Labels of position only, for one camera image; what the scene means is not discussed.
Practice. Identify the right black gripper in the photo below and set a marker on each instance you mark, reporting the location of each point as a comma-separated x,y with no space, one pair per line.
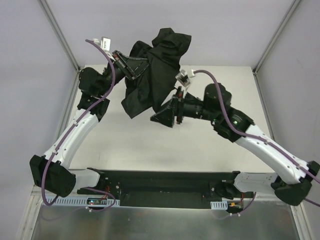
178,107

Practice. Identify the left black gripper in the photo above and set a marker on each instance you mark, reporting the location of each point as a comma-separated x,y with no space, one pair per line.
122,65

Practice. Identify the black folding umbrella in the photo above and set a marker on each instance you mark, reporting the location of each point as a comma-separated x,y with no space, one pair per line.
159,79

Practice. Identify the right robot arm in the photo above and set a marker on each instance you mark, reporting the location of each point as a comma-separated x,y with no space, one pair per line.
292,178

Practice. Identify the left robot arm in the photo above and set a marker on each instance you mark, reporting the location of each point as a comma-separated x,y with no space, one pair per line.
51,170

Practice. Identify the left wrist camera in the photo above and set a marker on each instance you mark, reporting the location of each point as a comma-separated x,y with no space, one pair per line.
104,43

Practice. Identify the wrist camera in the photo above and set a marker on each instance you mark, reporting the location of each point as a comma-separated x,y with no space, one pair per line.
104,43
185,78

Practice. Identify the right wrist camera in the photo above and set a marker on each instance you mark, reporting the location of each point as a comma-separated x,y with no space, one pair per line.
185,78

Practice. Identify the right white cable duct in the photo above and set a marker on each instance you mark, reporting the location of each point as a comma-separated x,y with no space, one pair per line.
219,205

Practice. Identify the white cable duct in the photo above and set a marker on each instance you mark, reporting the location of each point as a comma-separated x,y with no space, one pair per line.
219,205
84,201

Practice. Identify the left aluminium frame post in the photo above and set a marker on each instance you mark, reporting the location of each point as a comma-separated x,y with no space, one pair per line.
59,33

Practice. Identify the aluminium frame post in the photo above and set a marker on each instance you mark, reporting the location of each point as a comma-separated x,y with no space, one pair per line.
276,35
59,33

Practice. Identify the left white cable duct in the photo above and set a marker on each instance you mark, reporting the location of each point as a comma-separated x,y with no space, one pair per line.
84,201

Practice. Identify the right aluminium frame post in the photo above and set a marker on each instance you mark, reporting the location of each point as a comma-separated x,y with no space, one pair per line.
276,35

